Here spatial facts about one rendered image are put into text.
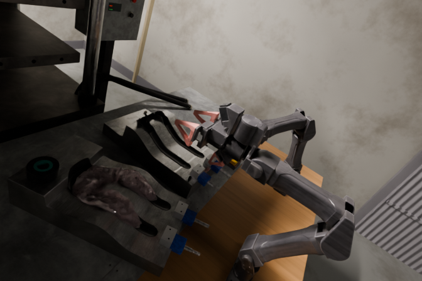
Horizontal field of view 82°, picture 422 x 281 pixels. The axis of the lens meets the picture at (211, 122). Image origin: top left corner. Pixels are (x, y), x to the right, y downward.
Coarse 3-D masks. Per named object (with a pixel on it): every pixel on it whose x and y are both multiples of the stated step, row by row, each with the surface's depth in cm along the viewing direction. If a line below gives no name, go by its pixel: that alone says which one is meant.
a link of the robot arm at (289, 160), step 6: (294, 132) 109; (300, 132) 103; (294, 138) 109; (300, 138) 104; (294, 144) 111; (300, 144) 108; (294, 150) 112; (300, 150) 112; (288, 156) 119; (294, 156) 114; (300, 156) 115; (288, 162) 120; (294, 162) 116; (300, 162) 118; (294, 168) 118; (300, 168) 121
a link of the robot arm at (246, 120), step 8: (240, 120) 62; (248, 120) 61; (256, 120) 62; (240, 128) 61; (248, 128) 60; (256, 128) 60; (264, 128) 61; (240, 136) 62; (248, 136) 61; (256, 136) 61; (248, 144) 62; (256, 144) 61; (248, 160) 61; (248, 168) 61; (256, 168) 60; (256, 176) 61
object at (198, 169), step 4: (196, 168) 97; (200, 168) 98; (204, 168) 99; (192, 172) 97; (196, 172) 96; (200, 172) 96; (204, 172) 99; (196, 176) 96; (200, 176) 96; (204, 176) 97; (208, 176) 98; (200, 180) 96; (204, 180) 95; (208, 180) 97; (204, 184) 96; (212, 184) 96; (216, 188) 96
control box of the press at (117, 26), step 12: (108, 0) 119; (120, 0) 125; (132, 0) 130; (144, 0) 138; (84, 12) 122; (108, 12) 123; (120, 12) 129; (132, 12) 134; (84, 24) 125; (108, 24) 127; (120, 24) 133; (132, 24) 140; (108, 36) 131; (120, 36) 138; (132, 36) 145; (108, 48) 142; (108, 60) 146; (108, 72) 152
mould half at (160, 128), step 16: (112, 128) 108; (128, 128) 101; (160, 128) 110; (176, 128) 117; (128, 144) 105; (144, 144) 99; (176, 144) 111; (192, 144) 115; (144, 160) 102; (160, 160) 99; (192, 160) 105; (160, 176) 100; (176, 176) 95; (192, 176) 97; (176, 192) 98; (192, 192) 99
